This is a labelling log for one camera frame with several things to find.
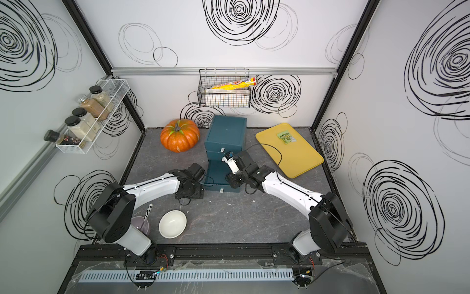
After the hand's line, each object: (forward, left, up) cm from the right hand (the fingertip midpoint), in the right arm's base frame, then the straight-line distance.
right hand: (230, 175), depth 83 cm
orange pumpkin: (+24, +30, 0) cm, 38 cm away
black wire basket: (+31, +12, +21) cm, 39 cm away
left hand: (-4, +18, -12) cm, 22 cm away
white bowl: (-18, +25, -11) cm, 33 cm away
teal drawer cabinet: (+35, +7, -9) cm, 36 cm away
